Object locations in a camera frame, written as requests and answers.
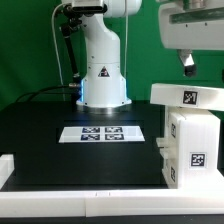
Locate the white marker tag sheet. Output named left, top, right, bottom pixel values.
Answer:
left=59, top=126, right=145, bottom=143

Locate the white cabinet body box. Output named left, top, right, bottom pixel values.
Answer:
left=156, top=107, right=224, bottom=189

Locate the white cabinet top block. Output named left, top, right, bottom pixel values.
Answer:
left=150, top=83, right=224, bottom=111

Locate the black cable bundle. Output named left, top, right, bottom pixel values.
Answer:
left=14, top=84, right=83, bottom=103

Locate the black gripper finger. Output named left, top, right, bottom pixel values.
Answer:
left=177, top=49, right=197, bottom=77

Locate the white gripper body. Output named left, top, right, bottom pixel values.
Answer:
left=157, top=0, right=224, bottom=50

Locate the white fence rail frame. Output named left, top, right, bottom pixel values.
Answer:
left=0, top=154, right=224, bottom=218

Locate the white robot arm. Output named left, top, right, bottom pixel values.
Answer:
left=61, top=0, right=224, bottom=112

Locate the white cable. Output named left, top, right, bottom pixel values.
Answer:
left=50, top=2, right=73, bottom=101

